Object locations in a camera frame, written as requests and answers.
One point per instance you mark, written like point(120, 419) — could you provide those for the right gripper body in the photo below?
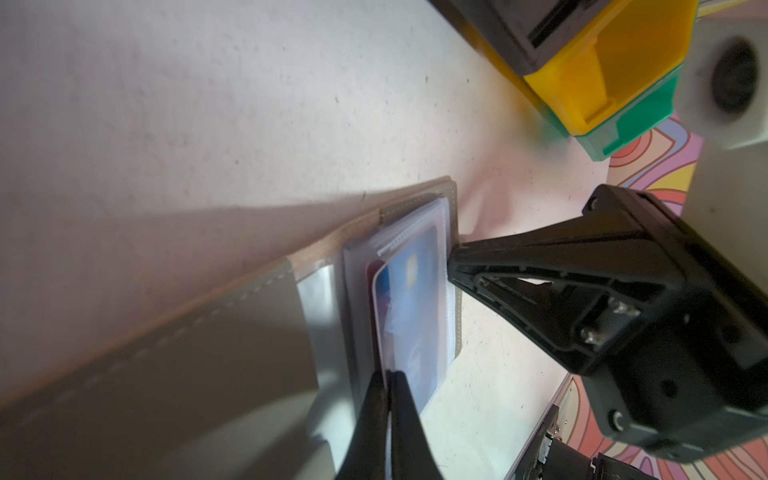
point(685, 375)

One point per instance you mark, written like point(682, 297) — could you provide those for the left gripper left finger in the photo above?
point(366, 455)

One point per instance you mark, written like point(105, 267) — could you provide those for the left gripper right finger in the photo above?
point(411, 457)

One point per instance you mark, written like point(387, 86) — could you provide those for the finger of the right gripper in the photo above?
point(586, 258)
point(558, 314)

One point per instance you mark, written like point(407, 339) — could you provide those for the grey card holder wallet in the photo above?
point(263, 378)

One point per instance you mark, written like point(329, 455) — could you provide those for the blue credit card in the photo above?
point(410, 315)

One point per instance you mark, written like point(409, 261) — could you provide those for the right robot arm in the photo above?
point(723, 98)

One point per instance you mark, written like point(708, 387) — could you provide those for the green plastic bin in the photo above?
point(642, 114)

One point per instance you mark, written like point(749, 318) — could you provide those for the yellow plastic bin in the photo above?
point(620, 54)

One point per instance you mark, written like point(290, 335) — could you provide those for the black plastic bin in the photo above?
point(525, 34)

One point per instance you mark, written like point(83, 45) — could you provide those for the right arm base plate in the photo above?
point(547, 457)

